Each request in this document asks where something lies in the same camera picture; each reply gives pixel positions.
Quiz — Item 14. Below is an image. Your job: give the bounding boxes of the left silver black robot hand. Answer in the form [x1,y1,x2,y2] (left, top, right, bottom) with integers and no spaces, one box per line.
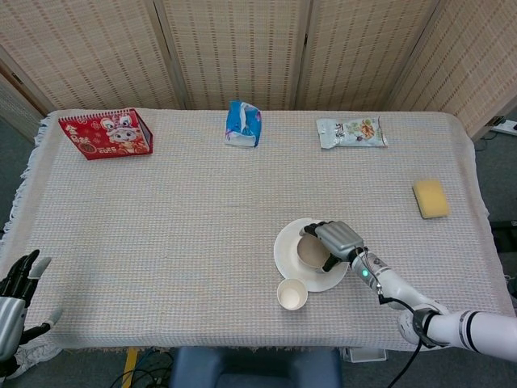
[0,249,64,363]

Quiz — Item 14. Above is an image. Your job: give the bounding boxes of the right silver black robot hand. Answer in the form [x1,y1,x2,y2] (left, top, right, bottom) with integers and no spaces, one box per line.
[299,220,365,275]

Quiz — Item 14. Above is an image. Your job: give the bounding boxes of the beige bowl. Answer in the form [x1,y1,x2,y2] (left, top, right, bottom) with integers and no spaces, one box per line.
[296,234,331,275]

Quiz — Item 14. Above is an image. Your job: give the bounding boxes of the white paper cup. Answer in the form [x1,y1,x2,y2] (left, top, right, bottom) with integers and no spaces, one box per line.
[276,278,309,311]

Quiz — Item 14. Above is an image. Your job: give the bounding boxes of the white round plate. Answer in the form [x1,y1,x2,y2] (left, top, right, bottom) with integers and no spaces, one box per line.
[273,217,350,293]

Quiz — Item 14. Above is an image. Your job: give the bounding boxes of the yellow sponge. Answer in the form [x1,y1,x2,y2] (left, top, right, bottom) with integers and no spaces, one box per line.
[411,179,452,221]

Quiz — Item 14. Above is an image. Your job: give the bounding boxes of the white snack bag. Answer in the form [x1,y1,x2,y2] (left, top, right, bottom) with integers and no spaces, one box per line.
[315,116,389,150]

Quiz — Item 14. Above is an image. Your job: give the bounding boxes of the white box under table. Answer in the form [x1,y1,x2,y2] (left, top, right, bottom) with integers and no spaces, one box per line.
[343,347,388,363]

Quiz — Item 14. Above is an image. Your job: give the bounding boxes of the blue tissue pack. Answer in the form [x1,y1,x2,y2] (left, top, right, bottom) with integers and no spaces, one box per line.
[224,99,263,150]

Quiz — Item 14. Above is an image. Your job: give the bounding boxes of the blue chair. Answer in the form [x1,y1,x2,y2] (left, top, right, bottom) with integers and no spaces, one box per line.
[168,346,344,388]

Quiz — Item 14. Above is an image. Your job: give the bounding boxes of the light woven tablecloth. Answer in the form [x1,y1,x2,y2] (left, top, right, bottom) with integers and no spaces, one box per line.
[0,107,517,353]

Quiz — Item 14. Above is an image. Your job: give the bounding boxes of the red desk calendar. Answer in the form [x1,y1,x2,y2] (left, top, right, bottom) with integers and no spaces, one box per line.
[57,107,154,162]

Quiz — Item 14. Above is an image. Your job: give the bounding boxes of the white power strip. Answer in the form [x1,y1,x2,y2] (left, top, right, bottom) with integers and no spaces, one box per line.
[490,116,517,136]

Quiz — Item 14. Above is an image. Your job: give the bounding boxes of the bamboo folding screen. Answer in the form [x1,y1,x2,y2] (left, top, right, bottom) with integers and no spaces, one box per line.
[0,0,517,142]

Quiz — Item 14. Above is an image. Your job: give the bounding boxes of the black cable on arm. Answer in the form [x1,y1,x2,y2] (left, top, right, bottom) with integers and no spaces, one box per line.
[353,244,441,388]

